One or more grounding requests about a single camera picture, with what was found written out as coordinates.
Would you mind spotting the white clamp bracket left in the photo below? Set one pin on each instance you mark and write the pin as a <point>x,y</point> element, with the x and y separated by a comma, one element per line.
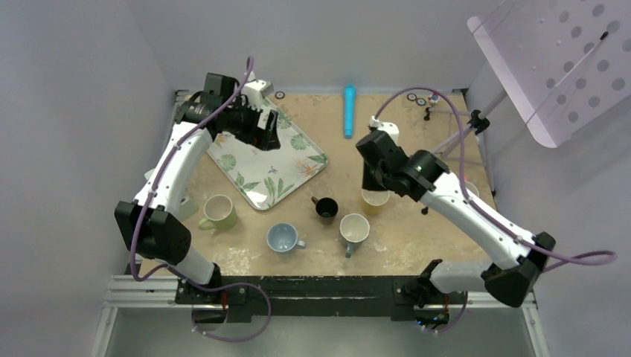
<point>185,207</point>

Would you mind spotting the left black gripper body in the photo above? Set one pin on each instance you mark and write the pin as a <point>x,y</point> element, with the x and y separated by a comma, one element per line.
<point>242,122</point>

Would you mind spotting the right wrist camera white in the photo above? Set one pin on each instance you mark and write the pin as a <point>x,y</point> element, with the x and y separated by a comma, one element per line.
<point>388,127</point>

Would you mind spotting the perforated translucent panel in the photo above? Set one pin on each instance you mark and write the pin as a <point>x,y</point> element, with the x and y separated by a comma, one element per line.
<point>563,64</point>

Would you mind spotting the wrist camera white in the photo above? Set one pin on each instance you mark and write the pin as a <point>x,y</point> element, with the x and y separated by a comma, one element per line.
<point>256,90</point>
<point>388,127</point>

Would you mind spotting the white tripod stand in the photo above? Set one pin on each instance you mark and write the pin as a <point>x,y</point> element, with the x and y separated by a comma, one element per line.
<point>478,128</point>

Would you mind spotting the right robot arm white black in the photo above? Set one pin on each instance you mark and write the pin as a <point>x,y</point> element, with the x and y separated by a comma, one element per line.
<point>515,262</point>

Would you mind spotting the dark grey mug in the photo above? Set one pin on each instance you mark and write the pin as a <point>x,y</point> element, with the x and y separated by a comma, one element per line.
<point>354,229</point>

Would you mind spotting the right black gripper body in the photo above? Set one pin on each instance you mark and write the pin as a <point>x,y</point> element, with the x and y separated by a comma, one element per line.
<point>373,179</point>

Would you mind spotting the light grey mug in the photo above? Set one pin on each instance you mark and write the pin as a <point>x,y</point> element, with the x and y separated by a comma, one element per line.
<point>283,238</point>

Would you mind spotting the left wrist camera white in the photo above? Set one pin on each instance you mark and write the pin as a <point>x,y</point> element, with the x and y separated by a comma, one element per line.
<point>256,90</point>

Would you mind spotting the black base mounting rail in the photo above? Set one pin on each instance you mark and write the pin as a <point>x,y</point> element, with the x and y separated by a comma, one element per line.
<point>400,298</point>

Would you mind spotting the leaf pattern serving tray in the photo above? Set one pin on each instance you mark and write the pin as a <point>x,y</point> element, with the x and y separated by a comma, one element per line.
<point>271,162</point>

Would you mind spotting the black ring markers right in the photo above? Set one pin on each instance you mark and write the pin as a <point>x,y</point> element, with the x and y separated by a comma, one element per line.
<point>420,101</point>

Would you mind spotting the light green mug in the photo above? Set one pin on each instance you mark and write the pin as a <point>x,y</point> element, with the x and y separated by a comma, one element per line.
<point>219,212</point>

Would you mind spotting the aluminium frame rail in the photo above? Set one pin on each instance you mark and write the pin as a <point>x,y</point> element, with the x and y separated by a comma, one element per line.
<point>299,262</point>

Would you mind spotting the brown small mug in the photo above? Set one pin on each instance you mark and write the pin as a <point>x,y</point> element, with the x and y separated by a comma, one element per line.
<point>326,208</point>

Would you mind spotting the pink mug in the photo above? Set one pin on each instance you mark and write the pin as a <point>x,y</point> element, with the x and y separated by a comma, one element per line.
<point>472,188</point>

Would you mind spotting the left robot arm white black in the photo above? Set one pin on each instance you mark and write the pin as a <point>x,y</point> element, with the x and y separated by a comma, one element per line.
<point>149,223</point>

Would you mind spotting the blue cylinder tube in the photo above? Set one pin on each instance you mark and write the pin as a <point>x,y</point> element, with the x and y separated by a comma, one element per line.
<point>349,96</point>

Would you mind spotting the yellow mug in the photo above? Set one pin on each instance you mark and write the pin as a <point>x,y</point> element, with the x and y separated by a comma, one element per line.
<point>373,202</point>

